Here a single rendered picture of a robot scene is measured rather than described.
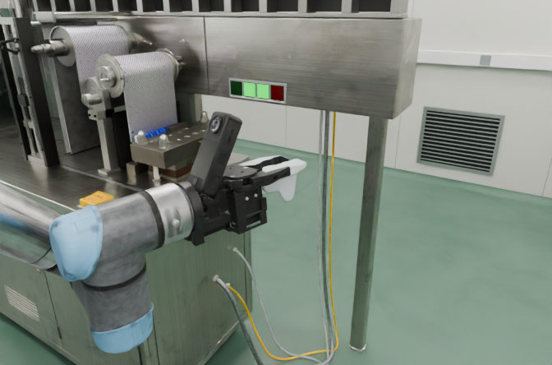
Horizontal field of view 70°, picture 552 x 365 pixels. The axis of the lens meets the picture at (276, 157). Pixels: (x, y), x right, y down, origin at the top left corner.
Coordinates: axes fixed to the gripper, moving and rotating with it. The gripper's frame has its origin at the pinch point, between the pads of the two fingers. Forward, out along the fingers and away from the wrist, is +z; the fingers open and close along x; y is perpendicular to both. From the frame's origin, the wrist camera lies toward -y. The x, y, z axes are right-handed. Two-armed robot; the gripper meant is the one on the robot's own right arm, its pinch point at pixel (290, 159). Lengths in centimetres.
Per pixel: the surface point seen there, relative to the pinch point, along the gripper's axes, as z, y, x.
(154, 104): 19, -3, -96
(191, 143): 23, 11, -78
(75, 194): -15, 21, -91
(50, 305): -26, 71, -120
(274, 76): 51, -10, -63
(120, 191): -3, 23, -83
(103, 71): 3, -17, -95
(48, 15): -5, -37, -117
